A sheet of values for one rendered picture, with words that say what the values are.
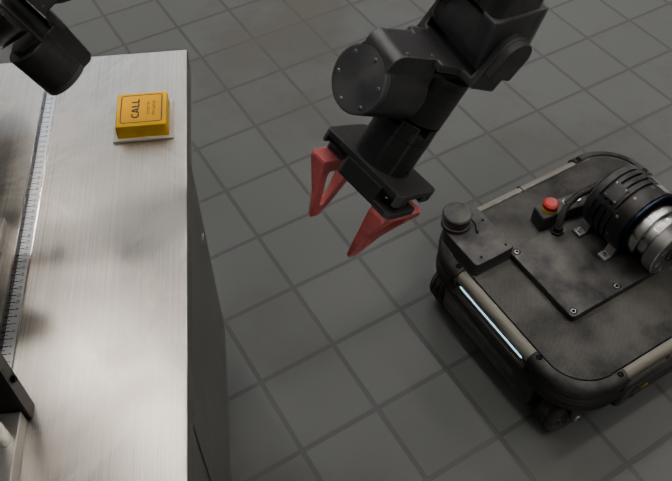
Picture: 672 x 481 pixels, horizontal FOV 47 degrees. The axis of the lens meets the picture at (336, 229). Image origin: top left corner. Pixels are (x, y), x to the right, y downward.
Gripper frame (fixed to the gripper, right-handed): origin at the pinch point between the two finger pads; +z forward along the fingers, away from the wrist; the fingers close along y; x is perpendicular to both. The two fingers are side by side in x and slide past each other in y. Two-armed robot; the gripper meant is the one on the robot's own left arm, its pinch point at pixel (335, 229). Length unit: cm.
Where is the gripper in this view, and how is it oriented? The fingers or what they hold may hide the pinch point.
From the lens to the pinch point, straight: 76.9
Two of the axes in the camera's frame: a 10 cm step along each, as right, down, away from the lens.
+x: 5.9, -1.5, 8.0
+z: -4.8, 7.3, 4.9
